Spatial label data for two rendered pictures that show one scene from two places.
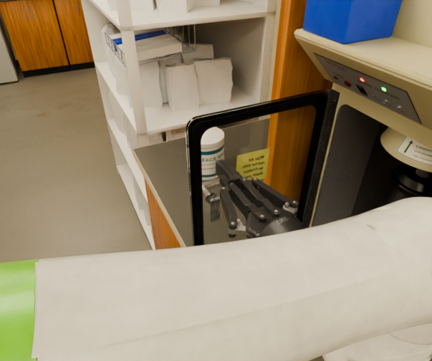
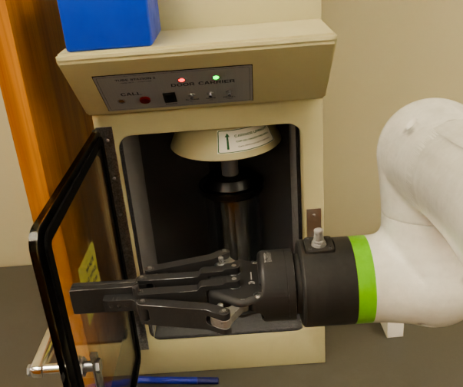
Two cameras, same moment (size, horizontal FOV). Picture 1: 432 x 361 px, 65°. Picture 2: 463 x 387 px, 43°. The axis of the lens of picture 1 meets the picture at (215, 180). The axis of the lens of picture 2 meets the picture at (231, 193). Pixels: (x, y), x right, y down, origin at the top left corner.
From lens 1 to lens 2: 41 cm
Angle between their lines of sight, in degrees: 54
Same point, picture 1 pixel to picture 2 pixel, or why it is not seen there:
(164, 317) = not seen: outside the picture
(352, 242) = not seen: outside the picture
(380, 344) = not seen: outside the picture
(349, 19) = (148, 14)
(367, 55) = (197, 44)
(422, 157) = (247, 144)
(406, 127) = (223, 118)
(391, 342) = not seen: outside the picture
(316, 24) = (93, 37)
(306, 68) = (47, 116)
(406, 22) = (168, 11)
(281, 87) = (41, 153)
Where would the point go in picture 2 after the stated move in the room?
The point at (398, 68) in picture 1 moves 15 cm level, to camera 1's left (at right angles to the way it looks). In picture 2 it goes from (243, 41) to (178, 74)
